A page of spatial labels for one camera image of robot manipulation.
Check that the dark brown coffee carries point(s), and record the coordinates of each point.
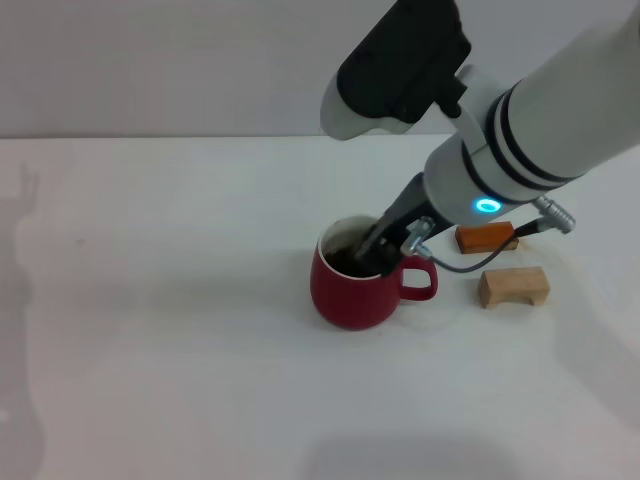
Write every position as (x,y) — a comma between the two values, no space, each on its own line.
(340,260)

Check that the light wooden arch block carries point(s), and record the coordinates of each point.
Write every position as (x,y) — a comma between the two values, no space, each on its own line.
(510,285)

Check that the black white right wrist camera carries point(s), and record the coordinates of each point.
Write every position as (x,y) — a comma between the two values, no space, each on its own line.
(400,65)

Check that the red ceramic cup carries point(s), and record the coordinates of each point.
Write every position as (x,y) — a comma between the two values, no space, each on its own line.
(350,305)

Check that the orange-brown wooden block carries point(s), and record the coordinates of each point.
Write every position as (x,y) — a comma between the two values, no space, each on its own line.
(480,237)

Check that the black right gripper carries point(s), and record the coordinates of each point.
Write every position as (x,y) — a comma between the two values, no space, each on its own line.
(402,215)

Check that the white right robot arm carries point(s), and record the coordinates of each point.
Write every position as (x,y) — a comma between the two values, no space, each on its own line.
(550,125)

